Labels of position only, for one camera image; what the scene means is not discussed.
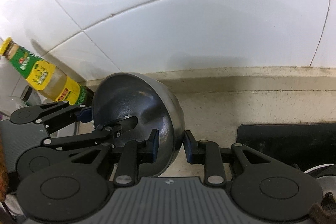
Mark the steel bowl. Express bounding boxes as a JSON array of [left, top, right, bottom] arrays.
[[305, 164, 335, 197], [92, 73, 185, 177]]

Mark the white rotating condiment rack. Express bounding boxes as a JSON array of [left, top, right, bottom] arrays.
[[1, 57, 52, 120]]

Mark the green yellow label oil bottle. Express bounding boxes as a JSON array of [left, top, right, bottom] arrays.
[[1, 37, 94, 106]]

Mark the black gas stove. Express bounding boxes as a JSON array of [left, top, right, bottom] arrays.
[[236, 122, 335, 170]]

